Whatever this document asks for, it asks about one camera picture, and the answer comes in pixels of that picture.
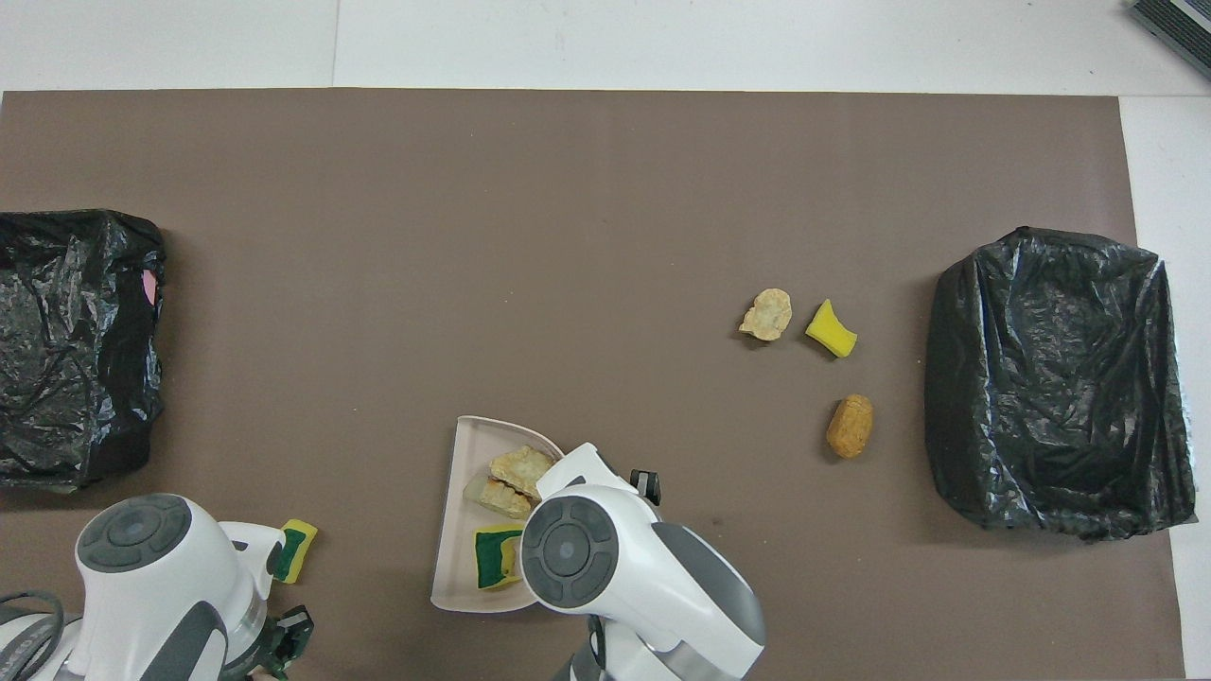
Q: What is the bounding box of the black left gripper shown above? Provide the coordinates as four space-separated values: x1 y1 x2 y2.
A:
248 605 315 680

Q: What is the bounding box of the squarish green yellow sponge piece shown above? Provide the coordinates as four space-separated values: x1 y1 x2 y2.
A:
274 518 319 585

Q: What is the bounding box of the large beige sponge chunk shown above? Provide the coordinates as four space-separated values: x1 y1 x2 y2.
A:
489 445 557 490

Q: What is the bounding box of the notched green yellow sponge piece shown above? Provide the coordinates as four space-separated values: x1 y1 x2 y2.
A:
473 525 527 590

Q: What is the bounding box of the beige plastic dustpan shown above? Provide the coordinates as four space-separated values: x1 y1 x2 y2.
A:
430 416 569 614

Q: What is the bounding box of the black bag lined bin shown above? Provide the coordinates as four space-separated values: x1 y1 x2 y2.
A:
0 209 167 493
924 225 1198 542

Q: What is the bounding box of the brown oval sponge piece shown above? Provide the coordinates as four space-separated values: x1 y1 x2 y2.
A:
826 394 874 461

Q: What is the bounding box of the plain yellow sponge piece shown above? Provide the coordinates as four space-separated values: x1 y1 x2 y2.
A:
806 299 859 358

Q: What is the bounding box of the brown table mat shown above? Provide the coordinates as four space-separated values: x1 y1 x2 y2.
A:
0 88 1186 681

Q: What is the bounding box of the dark grey ribbed box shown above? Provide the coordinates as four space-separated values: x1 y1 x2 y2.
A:
1126 0 1211 81

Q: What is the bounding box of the left arm gripper cable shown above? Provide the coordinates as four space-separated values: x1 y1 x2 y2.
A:
0 591 65 663

